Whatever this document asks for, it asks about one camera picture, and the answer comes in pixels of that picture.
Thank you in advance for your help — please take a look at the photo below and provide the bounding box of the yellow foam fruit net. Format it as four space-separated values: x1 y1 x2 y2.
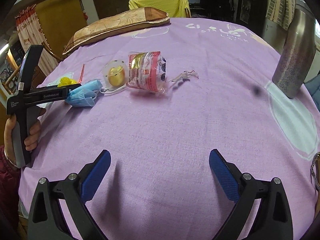
57 76 78 87

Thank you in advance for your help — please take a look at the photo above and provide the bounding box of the red plastic straw wrapper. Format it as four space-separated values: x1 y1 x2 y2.
78 64 85 83

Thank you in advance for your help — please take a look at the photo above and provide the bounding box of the red jacket left forearm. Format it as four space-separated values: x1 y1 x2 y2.
0 146 21 239

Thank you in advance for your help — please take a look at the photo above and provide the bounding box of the person left hand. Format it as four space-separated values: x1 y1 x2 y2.
3 107 47 167

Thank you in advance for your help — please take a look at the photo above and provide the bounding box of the blue face mask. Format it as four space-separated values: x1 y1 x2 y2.
65 79 103 107

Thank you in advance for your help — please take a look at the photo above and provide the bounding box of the red floral curtain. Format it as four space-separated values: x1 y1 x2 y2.
15 5 58 76

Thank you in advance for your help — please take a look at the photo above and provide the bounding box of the brown leather notebook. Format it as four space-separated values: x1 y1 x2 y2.
310 152 320 192

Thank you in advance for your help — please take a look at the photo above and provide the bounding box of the clear lid yellow ball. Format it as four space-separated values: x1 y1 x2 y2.
100 60 129 95

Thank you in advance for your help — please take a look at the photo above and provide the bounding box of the purple bed sheet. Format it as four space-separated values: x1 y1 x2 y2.
19 18 319 239

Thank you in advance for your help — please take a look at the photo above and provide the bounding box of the blue cushioned chair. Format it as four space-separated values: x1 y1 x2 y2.
305 74 320 108

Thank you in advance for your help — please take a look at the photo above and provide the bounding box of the small clear plastic scrap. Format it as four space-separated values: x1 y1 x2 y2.
170 70 199 83

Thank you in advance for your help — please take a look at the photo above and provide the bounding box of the pink clear plastic wrapper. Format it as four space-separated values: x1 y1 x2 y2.
126 51 167 94

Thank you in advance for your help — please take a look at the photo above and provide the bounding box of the silver metal bottle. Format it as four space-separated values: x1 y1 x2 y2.
272 0 316 99

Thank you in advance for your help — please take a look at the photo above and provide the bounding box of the brown gold pillow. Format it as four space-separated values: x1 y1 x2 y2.
62 7 170 55

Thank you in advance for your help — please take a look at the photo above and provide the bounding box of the checked window curtain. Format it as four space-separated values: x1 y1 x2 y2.
266 0 295 30

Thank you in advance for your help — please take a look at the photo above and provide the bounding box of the yellow cloth covered chair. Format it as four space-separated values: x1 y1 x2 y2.
129 0 191 18

